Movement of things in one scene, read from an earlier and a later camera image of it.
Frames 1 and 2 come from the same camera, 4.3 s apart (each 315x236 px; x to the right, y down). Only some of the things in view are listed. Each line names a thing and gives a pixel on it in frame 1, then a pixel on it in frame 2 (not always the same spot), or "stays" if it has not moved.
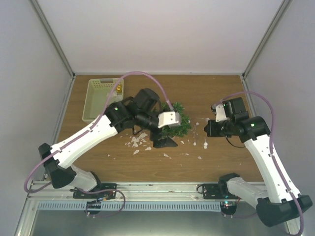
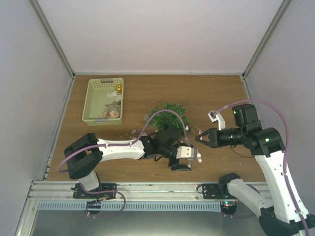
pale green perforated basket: [98, 94] stays
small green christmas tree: [183, 129] stays
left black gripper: [163, 142] to [175, 165]
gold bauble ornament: [119, 88] stays
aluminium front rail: [42, 192] stays
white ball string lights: [205, 143] to [198, 155]
